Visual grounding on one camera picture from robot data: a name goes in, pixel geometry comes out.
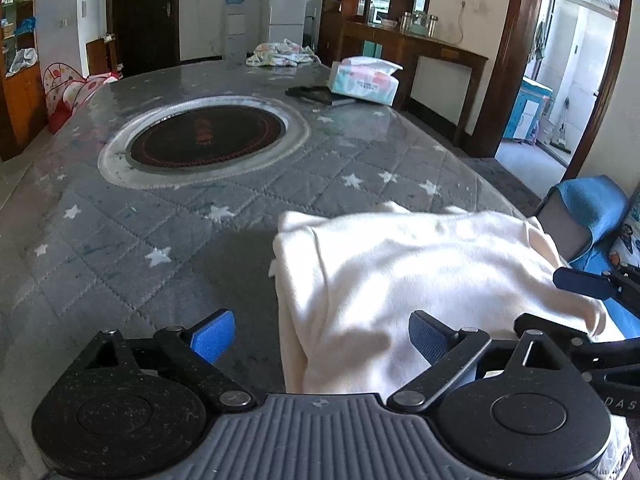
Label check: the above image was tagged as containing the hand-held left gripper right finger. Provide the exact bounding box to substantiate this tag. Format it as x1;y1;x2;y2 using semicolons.
386;310;576;413

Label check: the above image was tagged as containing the red dotted bag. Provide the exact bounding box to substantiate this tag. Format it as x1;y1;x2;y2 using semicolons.
42;62;121;133

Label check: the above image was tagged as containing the white garment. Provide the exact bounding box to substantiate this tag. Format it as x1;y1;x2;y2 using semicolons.
270;201;626;396

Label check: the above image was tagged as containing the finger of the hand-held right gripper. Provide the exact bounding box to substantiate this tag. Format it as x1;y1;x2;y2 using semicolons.
514;312;640;362
552;264;640;318

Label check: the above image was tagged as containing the grey quilted star table cover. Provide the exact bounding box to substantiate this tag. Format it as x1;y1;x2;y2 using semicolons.
0;57;546;480

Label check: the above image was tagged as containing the tissue pack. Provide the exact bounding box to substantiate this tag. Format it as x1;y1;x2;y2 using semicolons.
327;56;403;107

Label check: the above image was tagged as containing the round black induction cooktop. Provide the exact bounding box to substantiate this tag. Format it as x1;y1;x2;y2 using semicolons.
97;95;311;191

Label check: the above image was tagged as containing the mop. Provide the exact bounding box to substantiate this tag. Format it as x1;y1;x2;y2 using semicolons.
547;97;572;154

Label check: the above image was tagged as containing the blue appliance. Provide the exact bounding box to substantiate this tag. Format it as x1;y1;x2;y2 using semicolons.
502;77;553;143

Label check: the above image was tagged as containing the wooden shelf cabinet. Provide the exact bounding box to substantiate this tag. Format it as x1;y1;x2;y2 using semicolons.
0;0;48;161

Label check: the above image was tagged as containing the small wooden cabinet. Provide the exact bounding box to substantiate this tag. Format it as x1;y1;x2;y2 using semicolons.
86;37;118;78

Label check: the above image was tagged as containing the blue chair cover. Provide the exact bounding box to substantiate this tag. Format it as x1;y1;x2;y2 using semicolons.
542;175;640;336

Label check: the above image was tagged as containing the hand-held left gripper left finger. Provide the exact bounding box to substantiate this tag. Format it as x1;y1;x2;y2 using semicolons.
92;309;257;411

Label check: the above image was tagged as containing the cartoon print cushion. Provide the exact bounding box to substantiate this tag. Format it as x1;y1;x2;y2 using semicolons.
607;220;640;272

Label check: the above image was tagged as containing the water dispenser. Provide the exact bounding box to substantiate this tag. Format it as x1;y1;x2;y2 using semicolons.
222;0;248;58

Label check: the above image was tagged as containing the dark wooden door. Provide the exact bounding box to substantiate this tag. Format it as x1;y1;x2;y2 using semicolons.
106;0;181;78

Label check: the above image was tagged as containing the white refrigerator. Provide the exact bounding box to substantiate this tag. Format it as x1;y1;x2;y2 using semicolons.
264;0;311;56

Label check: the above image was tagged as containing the dark wooden sideboard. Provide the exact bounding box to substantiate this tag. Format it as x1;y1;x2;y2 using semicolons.
320;0;488;158

